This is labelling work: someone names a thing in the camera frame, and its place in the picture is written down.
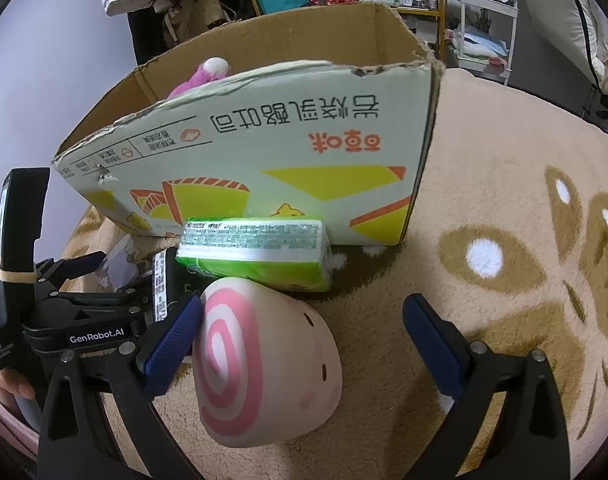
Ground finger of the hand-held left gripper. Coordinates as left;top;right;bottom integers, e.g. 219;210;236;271
153;249;191;322

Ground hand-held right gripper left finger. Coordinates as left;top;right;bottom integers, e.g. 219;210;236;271
36;292;205;480

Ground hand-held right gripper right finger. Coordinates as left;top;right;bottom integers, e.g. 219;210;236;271
403;294;570;480

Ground green tissue pack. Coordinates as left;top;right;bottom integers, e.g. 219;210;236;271
176;216;337;292

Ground pink swirl plush toy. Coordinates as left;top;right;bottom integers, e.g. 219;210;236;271
191;276;343;450

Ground printed cardboard box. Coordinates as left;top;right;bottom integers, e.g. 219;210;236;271
51;2;445;246

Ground person's left forearm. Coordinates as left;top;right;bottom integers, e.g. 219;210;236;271
0;390;42;461

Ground person's left hand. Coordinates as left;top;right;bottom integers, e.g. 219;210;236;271
0;367;34;401

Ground clear plastic bag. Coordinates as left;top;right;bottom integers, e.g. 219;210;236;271
96;237;157;291

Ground beige patterned blanket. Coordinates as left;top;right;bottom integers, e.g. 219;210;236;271
74;67;608;480

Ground black hanging garment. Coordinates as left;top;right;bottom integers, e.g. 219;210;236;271
126;7;169;66

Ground beige hanging pants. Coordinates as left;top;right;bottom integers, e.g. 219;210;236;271
154;0;235;46

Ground blue cloth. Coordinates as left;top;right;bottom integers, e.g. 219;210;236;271
454;27;507;58

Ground white trolley cart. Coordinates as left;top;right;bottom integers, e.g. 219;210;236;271
451;0;520;86

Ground wooden shelf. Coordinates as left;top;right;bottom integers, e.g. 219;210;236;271
359;0;447;68

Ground black metal frame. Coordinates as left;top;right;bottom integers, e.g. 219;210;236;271
579;85;608;136

